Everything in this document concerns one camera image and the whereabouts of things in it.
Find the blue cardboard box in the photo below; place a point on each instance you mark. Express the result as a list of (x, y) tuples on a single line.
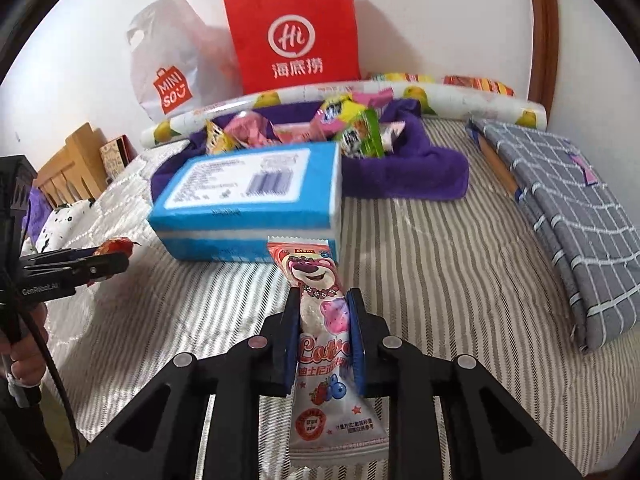
[(240, 200)]

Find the yellow pink snack packet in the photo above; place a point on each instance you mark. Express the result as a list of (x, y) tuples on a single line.
[(335, 112)]

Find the fruit print paper roll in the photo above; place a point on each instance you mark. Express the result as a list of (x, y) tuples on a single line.
[(480, 97)]

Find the white plastic bag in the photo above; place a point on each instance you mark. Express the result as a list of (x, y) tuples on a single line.
[(165, 60)]

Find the purple cloth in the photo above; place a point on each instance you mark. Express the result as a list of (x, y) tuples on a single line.
[(37, 210)]

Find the green snack packet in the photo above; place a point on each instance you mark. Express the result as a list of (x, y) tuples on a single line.
[(362, 132)]

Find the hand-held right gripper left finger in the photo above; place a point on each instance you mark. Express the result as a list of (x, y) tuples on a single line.
[(291, 332)]

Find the wooden headboard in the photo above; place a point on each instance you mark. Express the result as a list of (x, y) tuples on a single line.
[(70, 160)]

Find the crumpled pink snack packet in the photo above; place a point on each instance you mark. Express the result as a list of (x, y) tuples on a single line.
[(250, 127)]

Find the purple towel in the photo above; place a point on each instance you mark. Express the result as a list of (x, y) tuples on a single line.
[(415, 170)]

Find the red chip packet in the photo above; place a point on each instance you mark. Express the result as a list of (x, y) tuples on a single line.
[(480, 85)]

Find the patterned small box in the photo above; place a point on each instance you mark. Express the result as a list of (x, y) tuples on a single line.
[(115, 157)]

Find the person's left hand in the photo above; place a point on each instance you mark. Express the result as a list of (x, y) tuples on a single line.
[(30, 362)]

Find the white dotted cloth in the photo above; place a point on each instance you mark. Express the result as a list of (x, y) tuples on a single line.
[(65, 225)]

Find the white pink snack packet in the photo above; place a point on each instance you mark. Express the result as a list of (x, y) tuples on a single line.
[(392, 135)]

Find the brown wooden door frame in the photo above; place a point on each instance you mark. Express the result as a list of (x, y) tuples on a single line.
[(545, 35)]

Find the red paper bag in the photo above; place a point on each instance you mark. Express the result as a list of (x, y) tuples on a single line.
[(295, 35)]

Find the yellow chip packet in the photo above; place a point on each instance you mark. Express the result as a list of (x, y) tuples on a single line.
[(400, 78)]

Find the grey plaid folded cloth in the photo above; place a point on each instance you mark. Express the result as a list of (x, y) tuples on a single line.
[(575, 210)]

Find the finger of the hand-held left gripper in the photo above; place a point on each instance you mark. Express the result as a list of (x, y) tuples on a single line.
[(107, 266), (55, 257)]

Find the bear print candy packet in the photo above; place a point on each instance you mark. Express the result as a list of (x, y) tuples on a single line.
[(320, 280)]

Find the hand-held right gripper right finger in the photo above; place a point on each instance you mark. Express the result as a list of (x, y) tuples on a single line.
[(356, 342)]

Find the red candy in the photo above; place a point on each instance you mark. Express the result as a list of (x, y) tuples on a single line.
[(117, 246)]

